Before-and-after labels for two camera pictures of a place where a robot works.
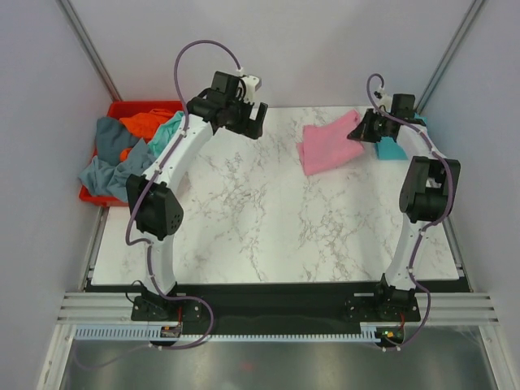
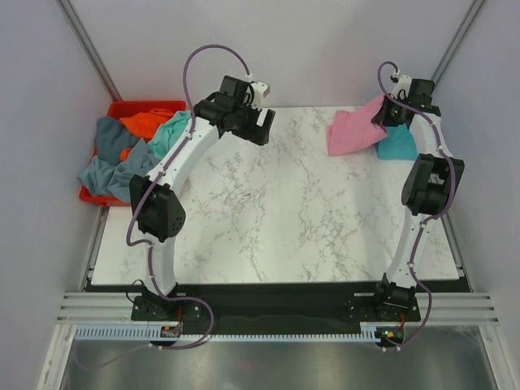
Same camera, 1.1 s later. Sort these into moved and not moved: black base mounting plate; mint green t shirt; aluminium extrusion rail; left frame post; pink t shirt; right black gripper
Moved: right black gripper; pink t shirt
Not moved: aluminium extrusion rail; mint green t shirt; black base mounting plate; left frame post
